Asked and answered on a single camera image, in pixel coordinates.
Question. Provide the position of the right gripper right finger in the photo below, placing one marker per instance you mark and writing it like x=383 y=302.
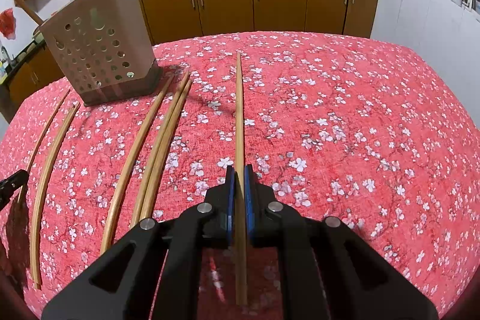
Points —
x=327 y=271

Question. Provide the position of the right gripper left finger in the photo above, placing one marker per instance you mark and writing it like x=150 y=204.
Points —
x=152 y=272

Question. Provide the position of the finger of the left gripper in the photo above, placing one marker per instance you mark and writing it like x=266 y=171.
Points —
x=9 y=185

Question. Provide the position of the wooden chopstick three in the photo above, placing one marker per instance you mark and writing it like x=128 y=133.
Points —
x=35 y=229

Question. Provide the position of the wooden chopstick six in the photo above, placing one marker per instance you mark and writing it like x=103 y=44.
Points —
x=154 y=151

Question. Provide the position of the wooden chopstick eight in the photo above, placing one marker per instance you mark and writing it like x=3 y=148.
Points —
x=240 y=214

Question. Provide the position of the wooden chopstick four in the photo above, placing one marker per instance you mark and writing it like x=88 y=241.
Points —
x=23 y=191

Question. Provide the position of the wooden chopstick five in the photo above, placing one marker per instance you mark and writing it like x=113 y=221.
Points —
x=119 y=193

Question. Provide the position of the wooden chopstick one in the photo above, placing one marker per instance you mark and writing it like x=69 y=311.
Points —
x=32 y=14

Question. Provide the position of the wooden chopstick seven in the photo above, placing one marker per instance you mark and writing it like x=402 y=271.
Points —
x=154 y=184

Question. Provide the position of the red hanging plastic bag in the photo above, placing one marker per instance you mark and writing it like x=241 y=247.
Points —
x=8 y=24

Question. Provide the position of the beige perforated utensil holder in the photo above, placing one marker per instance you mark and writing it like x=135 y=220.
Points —
x=104 y=50

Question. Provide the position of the lower wooden cabinets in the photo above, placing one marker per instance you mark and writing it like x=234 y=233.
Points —
x=171 y=20

